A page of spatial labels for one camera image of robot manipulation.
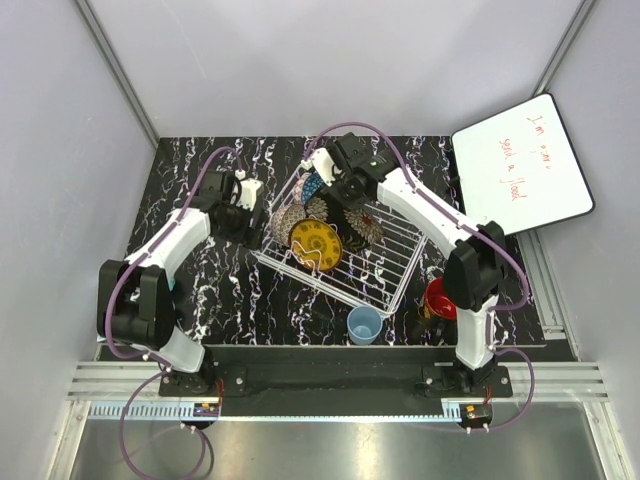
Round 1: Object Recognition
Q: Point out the light blue plastic cup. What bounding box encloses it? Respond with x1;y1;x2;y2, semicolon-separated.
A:
346;305;383;346

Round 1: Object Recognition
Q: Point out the black floral square plate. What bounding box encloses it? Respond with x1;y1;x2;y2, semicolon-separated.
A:
304;194;385;254

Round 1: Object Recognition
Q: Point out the white wire dish rack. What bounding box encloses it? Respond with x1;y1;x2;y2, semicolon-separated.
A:
249;167;429;319

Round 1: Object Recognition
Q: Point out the beige red patterned bowl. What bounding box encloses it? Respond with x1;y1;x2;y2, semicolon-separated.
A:
270;203;306;246

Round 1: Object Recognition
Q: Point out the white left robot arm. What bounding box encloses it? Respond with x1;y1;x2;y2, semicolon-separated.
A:
96;171;266;396

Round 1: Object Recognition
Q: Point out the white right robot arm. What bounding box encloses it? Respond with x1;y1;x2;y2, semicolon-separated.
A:
301;133;505;397

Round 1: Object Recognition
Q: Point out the white whiteboard with red writing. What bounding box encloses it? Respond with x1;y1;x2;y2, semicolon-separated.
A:
451;93;595;235

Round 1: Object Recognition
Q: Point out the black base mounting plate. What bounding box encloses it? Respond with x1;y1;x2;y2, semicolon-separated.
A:
159;345;513;421

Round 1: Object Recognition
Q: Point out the blue red patterned bowl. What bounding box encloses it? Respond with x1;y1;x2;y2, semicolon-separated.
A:
292;172;325;205

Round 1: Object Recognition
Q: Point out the yellow patterned plate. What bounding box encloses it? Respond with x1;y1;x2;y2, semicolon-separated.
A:
289;218;344;272

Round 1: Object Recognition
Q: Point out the red black lacquer bowl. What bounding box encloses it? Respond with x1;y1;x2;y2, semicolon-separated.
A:
419;277;457;321

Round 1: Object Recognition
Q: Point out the aluminium rail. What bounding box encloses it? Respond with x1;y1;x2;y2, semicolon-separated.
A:
66;362;608;423

